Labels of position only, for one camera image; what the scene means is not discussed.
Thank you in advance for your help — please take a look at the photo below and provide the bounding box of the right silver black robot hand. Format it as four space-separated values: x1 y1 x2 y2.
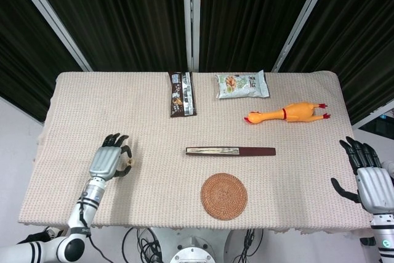
331 136 394 214

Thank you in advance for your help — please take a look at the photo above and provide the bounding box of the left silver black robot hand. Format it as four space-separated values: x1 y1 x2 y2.
88 132 134 181

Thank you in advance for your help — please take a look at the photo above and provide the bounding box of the beige waffle tablecloth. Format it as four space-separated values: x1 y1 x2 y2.
17 71 378 235

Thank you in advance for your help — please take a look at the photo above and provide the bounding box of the brown snack packet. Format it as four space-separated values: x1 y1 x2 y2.
167 71 198 118

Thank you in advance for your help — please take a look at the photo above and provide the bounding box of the black fabric object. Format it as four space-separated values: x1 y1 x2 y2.
17 230 52 245

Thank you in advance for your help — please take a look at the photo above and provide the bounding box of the yellow rubber chicken toy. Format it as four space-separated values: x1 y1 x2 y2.
244 101 332 125

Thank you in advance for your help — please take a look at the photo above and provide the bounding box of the white robot torso base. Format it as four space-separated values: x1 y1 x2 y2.
150 227 236 263

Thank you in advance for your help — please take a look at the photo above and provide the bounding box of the round woven rattan coaster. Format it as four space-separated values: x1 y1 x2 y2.
200 172 249 221

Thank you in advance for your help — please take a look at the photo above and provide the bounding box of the dark red folded fan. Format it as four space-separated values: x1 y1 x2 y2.
185 146 277 157

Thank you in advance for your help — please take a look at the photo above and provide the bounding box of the black curtain panel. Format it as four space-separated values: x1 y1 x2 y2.
281 0 394 125
0 0 90 122
26 0 189 72
199 0 324 72

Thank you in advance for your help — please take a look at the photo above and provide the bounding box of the white green snack bag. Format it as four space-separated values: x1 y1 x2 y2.
214 70 270 100

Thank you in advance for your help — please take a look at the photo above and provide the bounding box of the grey metal frame rail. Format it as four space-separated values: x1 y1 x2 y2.
352 100 394 130

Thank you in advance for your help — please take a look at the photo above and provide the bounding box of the black cable bundle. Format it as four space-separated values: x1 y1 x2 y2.
122 227 163 263
235 229 265 263

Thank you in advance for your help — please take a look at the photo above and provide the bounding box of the grey metal frame post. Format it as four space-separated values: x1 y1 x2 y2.
7 0 93 72
182 0 201 72
271 0 332 73

